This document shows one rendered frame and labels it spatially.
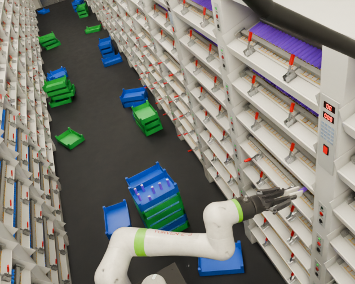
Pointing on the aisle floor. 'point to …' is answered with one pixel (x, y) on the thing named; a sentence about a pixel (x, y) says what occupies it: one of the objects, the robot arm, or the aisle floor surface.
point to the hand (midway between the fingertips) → (293, 192)
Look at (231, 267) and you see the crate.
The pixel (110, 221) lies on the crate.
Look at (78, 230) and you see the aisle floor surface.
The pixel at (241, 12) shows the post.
